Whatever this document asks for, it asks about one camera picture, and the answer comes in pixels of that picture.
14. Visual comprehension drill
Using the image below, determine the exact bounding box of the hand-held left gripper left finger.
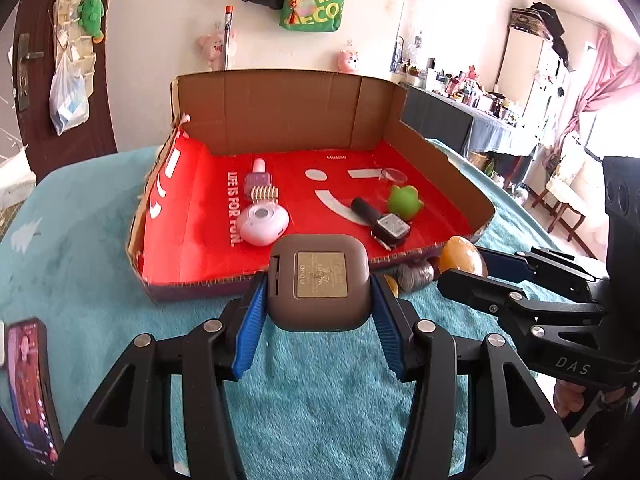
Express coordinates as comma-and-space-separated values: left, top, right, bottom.
52, 272, 271, 480

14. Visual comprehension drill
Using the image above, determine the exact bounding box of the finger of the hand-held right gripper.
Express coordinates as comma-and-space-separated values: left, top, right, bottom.
476, 246, 609, 302
437, 267, 607, 330

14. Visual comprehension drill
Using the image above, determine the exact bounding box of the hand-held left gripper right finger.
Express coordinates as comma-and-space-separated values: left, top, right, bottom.
370, 272, 586, 480

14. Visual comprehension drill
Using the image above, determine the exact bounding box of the orange egg-shaped stone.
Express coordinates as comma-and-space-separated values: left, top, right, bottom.
439, 236, 488, 278

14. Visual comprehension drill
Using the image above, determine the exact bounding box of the brown rounded square case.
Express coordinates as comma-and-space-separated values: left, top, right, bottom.
266, 234, 373, 332

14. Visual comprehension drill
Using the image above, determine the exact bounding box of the black square compact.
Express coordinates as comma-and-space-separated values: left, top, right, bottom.
371, 212, 412, 249

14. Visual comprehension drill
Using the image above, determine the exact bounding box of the pink round case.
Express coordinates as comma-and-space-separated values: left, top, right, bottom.
236, 202, 291, 247

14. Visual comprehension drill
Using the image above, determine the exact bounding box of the green rubber toy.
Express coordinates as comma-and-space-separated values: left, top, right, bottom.
387, 184, 426, 222

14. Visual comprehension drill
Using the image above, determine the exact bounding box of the black tube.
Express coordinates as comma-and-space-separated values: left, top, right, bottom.
350, 196, 386, 223

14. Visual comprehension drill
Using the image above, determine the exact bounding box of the cardboard box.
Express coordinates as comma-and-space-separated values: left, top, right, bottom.
125, 71, 497, 303

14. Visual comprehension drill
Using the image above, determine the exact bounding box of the person's right hand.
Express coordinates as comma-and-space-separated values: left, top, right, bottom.
552, 377, 588, 418

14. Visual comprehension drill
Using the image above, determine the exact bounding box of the wooden stool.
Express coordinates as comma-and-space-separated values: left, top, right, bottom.
531, 177, 587, 233

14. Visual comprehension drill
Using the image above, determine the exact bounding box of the red smiley-print bag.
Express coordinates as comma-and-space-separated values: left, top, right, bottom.
135, 132, 476, 283

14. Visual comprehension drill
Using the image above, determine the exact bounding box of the table with dark cloth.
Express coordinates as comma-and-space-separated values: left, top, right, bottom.
402, 82, 538, 158

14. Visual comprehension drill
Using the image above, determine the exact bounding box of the row of cosmetics bottles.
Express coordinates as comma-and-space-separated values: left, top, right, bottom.
392, 52, 538, 126

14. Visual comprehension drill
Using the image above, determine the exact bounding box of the teal plush blanket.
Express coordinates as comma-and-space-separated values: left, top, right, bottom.
0, 140, 601, 480

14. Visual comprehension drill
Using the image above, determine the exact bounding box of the pink curtain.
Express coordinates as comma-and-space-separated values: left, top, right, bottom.
542, 27, 631, 176

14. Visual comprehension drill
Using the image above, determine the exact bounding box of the white wardrobe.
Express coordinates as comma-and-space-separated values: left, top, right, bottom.
495, 25, 571, 126

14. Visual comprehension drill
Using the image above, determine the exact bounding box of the smartphone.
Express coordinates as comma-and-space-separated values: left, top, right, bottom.
4, 317, 65, 476

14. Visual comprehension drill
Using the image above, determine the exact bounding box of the pink pig plush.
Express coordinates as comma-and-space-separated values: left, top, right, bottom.
337, 49, 365, 76
200, 30, 236, 72

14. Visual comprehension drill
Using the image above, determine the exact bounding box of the orange-capped marker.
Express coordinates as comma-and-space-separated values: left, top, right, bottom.
223, 5, 236, 71

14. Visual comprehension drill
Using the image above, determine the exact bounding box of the dark brown door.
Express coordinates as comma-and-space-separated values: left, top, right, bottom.
10, 0, 118, 186

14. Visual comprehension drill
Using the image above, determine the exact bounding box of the translucent plastic bag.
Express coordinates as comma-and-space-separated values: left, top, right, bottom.
49, 50, 91, 136

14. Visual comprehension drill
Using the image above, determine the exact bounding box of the green tote bag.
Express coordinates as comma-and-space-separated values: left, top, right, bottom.
279, 0, 347, 33

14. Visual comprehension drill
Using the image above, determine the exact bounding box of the green plush toy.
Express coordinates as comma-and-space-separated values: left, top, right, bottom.
77, 0, 107, 43

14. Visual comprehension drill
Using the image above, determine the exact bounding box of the clear hanging pocket organizer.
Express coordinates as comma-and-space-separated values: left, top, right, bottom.
52, 0, 106, 96

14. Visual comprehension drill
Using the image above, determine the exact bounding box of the metal door handle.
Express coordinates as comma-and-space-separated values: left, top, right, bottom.
14, 34, 45, 111

